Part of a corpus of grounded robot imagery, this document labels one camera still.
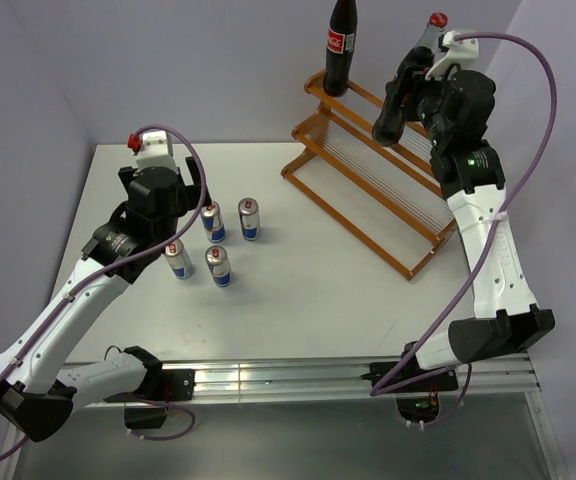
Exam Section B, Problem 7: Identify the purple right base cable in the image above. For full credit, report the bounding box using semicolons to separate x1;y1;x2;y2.
420;362;474;431

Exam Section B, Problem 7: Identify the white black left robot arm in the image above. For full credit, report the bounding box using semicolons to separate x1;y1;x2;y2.
0;156;209;442

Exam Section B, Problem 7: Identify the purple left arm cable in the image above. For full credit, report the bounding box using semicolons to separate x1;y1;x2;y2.
0;123;204;465

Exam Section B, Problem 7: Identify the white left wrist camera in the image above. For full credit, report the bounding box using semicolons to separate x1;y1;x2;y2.
127;130;177;171

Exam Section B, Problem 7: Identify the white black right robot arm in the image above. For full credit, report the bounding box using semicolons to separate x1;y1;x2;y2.
373;66;555;390

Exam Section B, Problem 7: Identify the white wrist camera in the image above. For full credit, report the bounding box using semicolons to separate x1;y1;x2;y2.
425;30;479;81
127;130;177;171

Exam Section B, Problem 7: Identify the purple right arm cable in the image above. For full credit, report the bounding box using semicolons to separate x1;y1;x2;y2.
370;32;559;399

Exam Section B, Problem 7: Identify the cola glass bottle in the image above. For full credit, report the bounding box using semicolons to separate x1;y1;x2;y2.
371;12;450;147
323;0;358;97

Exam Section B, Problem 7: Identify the aluminium mounting rail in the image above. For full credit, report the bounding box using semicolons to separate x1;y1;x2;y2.
163;354;540;406

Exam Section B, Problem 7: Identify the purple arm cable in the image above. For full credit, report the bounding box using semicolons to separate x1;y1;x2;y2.
370;32;559;399
0;123;204;465

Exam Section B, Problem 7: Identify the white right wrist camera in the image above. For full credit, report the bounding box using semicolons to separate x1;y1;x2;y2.
425;30;479;81

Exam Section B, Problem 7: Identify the energy drink can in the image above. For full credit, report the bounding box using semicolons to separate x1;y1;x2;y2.
238;197;260;241
200;201;226;243
164;239;194;280
205;245;232;287

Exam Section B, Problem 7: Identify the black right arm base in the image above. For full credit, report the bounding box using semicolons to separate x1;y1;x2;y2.
379;359;459;427

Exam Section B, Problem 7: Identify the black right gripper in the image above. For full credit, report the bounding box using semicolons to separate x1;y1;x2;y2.
385;60;461;147

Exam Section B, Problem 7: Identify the orange wooden two-tier shelf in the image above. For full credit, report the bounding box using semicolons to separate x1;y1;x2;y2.
281;70;456;280

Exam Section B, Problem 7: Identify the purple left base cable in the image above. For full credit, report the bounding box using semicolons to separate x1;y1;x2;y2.
117;394;198;442

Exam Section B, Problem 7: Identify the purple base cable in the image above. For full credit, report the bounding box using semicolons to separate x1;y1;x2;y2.
117;394;198;442
420;362;474;431

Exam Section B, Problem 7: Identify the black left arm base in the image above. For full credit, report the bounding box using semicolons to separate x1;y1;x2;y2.
103;369;196;441

